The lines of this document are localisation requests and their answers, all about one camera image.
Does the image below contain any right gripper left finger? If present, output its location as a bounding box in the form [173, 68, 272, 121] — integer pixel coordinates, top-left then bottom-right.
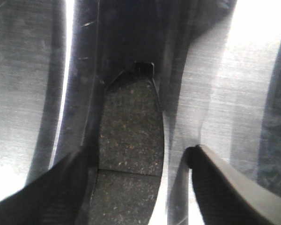
[0, 148, 98, 225]

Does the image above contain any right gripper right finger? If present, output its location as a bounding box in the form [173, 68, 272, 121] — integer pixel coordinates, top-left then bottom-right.
[185, 145, 281, 225]

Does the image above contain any brake pad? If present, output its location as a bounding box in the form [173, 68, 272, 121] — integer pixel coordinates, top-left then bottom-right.
[88, 62, 164, 225]

